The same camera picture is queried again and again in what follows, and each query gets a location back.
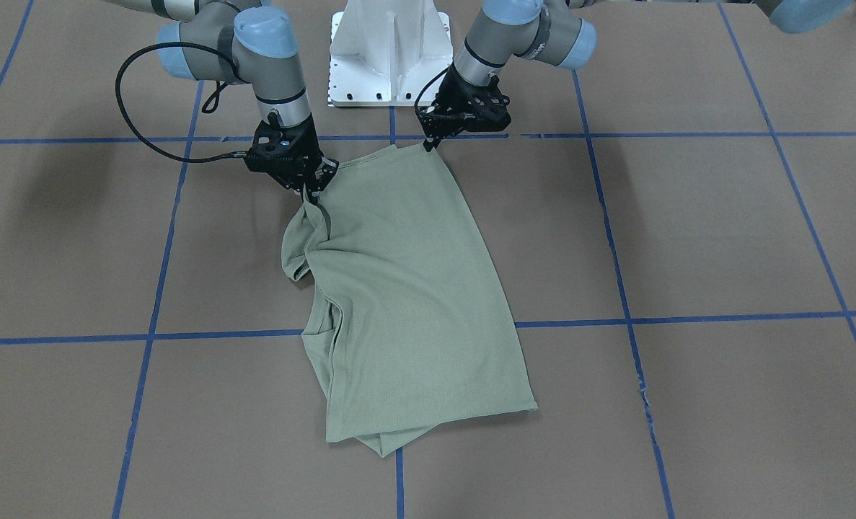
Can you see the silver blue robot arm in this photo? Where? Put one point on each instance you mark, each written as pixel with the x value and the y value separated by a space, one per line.
pixel 246 42
pixel 544 31

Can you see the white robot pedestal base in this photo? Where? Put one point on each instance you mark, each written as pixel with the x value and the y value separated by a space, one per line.
pixel 384 53

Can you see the sage green long-sleeve shirt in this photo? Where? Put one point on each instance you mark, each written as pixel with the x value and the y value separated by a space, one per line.
pixel 409 327

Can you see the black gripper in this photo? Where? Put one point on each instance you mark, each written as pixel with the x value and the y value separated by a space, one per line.
pixel 456 88
pixel 307 146

